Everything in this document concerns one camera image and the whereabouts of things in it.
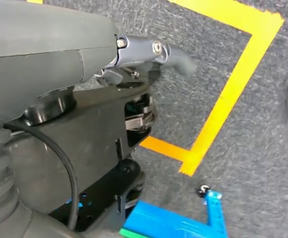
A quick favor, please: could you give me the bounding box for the blue steel shelf rack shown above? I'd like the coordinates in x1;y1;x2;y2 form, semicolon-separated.
121;184;229;238

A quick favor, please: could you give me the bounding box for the green plastic crate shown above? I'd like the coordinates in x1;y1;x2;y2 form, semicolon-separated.
119;228;150;238

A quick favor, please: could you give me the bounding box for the yellow floor tape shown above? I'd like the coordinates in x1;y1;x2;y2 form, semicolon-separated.
139;0;285;178

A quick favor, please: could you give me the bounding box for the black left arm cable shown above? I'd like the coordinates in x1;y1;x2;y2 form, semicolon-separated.
3;122;79;231

